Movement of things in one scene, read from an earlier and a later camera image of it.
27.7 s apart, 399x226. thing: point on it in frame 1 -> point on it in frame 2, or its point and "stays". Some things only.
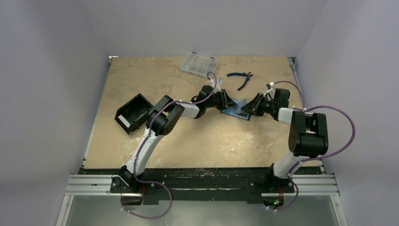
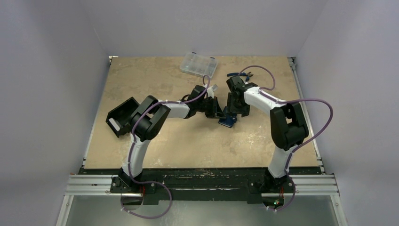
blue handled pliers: [247, 75] stays
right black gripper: [258, 103] -> [236, 108]
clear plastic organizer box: [198, 64] stays
